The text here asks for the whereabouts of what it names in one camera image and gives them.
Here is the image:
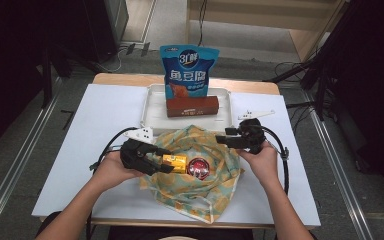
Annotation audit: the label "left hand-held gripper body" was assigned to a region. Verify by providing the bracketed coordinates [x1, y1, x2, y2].
[119, 126, 164, 177]

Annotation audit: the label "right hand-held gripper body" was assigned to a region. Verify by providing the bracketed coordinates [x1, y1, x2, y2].
[234, 109, 276, 155]

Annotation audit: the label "yellow drink carton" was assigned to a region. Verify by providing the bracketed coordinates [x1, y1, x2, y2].
[161, 154, 188, 175]

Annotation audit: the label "red can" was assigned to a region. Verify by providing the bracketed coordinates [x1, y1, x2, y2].
[187, 157, 211, 181]

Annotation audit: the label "fruit print cloth bag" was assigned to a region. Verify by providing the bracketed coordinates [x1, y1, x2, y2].
[139, 124, 246, 225]

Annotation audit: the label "white plastic tray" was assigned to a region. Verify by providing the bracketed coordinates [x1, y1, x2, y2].
[140, 83, 234, 136]

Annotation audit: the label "brown box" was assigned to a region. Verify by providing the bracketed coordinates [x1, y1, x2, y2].
[165, 95, 220, 118]

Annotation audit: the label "blue snack bag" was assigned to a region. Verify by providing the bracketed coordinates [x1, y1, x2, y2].
[159, 44, 220, 100]

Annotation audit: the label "person's left hand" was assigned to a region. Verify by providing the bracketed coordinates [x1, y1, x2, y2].
[90, 150, 144, 194]

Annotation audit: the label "person's right hand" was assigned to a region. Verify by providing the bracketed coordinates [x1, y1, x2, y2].
[235, 141, 279, 190]

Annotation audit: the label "person's dark clothing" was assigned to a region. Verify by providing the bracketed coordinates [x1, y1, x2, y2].
[108, 227, 255, 240]

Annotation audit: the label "black stand legs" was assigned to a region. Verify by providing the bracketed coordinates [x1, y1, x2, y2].
[263, 49, 336, 119]

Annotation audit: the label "light wooden furniture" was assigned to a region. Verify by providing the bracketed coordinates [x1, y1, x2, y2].
[185, 0, 348, 63]

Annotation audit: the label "black curtain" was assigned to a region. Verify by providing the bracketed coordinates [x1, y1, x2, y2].
[313, 0, 384, 201]
[0, 0, 93, 158]

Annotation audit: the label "dark cabinet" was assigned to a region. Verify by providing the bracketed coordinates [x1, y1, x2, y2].
[79, 0, 130, 64]

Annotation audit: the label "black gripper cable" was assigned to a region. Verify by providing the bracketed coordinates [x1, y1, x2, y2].
[263, 125, 291, 196]
[88, 126, 140, 173]

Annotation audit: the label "tangled black cables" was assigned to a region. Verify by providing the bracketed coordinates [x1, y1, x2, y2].
[274, 60, 314, 79]

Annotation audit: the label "metal rail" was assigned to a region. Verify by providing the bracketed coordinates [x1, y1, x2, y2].
[0, 76, 64, 240]
[304, 89, 376, 240]

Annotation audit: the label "white cable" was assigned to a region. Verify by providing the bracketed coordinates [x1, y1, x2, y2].
[114, 46, 129, 74]

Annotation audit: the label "thin black cable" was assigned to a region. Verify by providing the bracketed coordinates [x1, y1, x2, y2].
[197, 0, 209, 47]

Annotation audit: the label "black stand post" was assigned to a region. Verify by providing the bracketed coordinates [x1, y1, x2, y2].
[40, 49, 54, 108]

